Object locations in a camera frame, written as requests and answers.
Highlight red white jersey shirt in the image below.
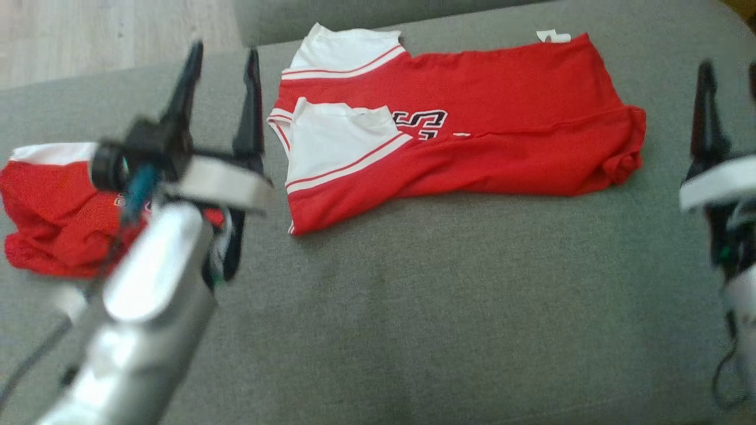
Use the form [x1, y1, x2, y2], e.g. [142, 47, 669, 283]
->
[267, 22, 647, 236]

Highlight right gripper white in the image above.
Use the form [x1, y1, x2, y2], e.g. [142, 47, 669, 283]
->
[679, 59, 756, 283]

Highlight grey fabric sofa seat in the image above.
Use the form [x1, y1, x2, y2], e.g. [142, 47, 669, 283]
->
[0, 0, 756, 425]

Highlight red white-striped shorts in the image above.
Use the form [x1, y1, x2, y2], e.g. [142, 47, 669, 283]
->
[0, 142, 226, 279]

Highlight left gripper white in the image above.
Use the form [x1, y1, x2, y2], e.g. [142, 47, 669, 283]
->
[159, 40, 273, 285]

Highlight grey fabric sofa cushion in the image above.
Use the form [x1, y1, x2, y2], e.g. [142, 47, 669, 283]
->
[235, 0, 550, 48]

